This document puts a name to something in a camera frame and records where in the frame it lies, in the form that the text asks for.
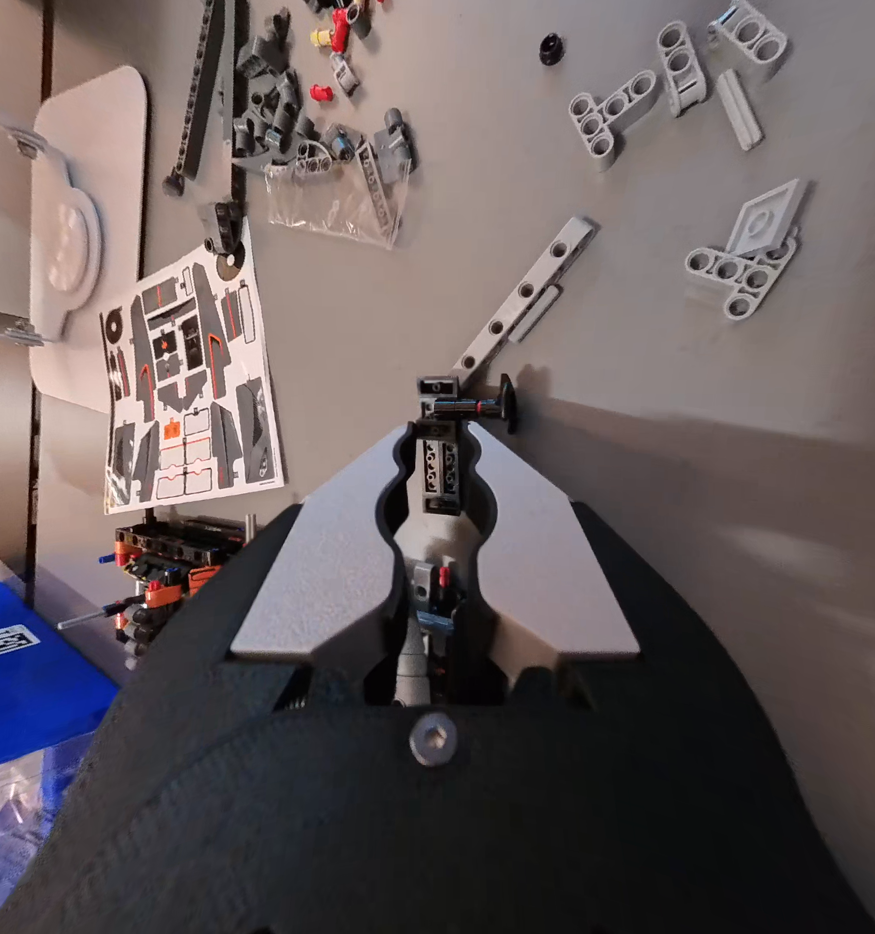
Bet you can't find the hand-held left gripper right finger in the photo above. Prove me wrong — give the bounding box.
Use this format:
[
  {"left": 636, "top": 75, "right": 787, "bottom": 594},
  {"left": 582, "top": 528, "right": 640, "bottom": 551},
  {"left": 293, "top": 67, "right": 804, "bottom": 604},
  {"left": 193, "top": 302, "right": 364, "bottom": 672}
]
[{"left": 465, "top": 420, "right": 643, "bottom": 671}]

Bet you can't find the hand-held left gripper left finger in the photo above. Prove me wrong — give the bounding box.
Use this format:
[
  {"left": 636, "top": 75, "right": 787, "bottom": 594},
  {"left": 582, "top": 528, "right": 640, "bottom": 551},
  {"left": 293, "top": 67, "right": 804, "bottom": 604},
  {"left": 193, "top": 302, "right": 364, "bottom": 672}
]
[{"left": 229, "top": 422, "right": 418, "bottom": 671}]

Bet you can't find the grey curved lego assembly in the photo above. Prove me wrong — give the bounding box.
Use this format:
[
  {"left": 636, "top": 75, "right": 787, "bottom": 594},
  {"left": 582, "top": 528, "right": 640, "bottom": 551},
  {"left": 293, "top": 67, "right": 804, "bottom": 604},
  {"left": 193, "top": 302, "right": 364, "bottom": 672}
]
[{"left": 390, "top": 555, "right": 471, "bottom": 705}]

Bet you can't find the black orange lego chassis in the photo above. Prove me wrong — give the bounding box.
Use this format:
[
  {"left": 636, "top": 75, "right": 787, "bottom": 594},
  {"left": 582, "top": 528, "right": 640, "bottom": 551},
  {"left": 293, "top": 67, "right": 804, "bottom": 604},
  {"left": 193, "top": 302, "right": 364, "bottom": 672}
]
[{"left": 58, "top": 514, "right": 256, "bottom": 665}]

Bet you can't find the lego sticker sheet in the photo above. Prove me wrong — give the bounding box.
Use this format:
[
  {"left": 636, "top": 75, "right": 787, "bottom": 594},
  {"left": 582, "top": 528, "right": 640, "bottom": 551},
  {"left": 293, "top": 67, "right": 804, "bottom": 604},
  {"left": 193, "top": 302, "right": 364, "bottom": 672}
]
[{"left": 100, "top": 219, "right": 286, "bottom": 515}]

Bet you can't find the small light grey lego piece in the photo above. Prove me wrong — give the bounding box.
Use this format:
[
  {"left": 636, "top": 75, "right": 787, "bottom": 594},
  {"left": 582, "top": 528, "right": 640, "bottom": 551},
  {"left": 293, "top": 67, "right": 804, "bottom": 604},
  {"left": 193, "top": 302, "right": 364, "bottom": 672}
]
[{"left": 510, "top": 286, "right": 561, "bottom": 344}]

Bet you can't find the long light grey lego beam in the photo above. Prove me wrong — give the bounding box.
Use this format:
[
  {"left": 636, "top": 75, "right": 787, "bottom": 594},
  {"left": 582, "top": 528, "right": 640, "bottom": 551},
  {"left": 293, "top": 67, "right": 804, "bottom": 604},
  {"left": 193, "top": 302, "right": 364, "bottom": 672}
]
[{"left": 452, "top": 216, "right": 599, "bottom": 380}]

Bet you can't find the light grey L-shaped lego beam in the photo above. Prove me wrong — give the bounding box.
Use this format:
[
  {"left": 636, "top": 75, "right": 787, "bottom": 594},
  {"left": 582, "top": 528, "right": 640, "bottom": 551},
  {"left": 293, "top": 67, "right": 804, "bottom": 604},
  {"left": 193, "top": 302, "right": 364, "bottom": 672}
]
[{"left": 684, "top": 226, "right": 799, "bottom": 322}]

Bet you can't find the dark grey lego connector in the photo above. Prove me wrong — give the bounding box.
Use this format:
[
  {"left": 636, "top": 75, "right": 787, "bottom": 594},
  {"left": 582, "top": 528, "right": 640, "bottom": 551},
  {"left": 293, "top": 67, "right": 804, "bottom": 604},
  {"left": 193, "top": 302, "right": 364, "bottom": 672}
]
[{"left": 196, "top": 200, "right": 245, "bottom": 252}]

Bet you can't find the light grey square lego plate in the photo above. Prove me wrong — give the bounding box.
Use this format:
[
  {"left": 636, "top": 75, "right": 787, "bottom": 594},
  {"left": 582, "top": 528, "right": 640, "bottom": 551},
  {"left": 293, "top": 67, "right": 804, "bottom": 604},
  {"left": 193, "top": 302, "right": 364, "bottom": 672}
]
[{"left": 729, "top": 178, "right": 810, "bottom": 258}]

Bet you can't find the long black lego beam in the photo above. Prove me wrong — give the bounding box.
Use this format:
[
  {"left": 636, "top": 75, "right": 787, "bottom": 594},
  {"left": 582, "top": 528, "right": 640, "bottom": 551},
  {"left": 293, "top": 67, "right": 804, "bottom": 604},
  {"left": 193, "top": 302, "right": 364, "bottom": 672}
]
[{"left": 161, "top": 0, "right": 219, "bottom": 198}]

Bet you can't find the light grey T-shaped lego beam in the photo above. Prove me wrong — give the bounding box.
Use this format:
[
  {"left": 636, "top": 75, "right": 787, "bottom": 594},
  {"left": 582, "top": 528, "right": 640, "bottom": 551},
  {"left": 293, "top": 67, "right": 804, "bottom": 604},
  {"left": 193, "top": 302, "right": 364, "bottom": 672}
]
[{"left": 569, "top": 70, "right": 659, "bottom": 173}]

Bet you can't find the pile of dark grey lego parts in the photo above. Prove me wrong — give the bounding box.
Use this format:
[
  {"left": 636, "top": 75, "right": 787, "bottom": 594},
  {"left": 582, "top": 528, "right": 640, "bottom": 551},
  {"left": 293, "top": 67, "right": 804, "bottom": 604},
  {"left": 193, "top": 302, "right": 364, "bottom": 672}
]
[{"left": 229, "top": 7, "right": 420, "bottom": 183}]

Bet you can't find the dark grey lego panel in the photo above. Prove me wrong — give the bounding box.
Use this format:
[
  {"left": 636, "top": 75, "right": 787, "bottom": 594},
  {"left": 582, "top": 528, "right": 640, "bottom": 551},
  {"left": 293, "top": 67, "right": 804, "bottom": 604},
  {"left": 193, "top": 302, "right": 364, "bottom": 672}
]
[{"left": 189, "top": 0, "right": 237, "bottom": 165}]

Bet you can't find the light grey lego bar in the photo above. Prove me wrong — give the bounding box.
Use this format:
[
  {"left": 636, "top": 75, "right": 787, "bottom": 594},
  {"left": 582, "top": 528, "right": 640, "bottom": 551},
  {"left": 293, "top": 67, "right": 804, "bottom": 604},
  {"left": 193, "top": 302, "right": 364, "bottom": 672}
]
[{"left": 714, "top": 69, "right": 765, "bottom": 152}]

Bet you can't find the light grey three-hole lego beam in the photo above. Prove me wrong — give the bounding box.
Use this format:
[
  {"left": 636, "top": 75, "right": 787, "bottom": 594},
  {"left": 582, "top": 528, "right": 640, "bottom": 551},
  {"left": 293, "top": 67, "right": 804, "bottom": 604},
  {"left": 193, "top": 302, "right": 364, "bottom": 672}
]
[
  {"left": 706, "top": 0, "right": 790, "bottom": 72},
  {"left": 656, "top": 20, "right": 708, "bottom": 118}
]

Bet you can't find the blue plastic bin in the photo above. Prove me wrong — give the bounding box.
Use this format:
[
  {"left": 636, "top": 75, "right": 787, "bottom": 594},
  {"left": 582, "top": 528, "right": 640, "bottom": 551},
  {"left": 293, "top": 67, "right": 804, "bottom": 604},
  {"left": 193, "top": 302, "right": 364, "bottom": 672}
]
[{"left": 0, "top": 580, "right": 121, "bottom": 771}]

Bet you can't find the clear plastic bag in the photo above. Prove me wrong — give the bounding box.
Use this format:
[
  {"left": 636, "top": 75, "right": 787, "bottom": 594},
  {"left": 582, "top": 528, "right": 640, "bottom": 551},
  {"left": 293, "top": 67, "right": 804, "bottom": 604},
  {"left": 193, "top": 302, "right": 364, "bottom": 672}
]
[{"left": 0, "top": 752, "right": 95, "bottom": 934}]

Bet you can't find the white rounded base plate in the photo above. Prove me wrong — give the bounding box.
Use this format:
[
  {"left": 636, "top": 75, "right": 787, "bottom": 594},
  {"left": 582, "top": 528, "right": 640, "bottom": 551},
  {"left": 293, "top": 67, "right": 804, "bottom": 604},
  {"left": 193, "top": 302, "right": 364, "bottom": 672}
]
[{"left": 29, "top": 66, "right": 150, "bottom": 417}]

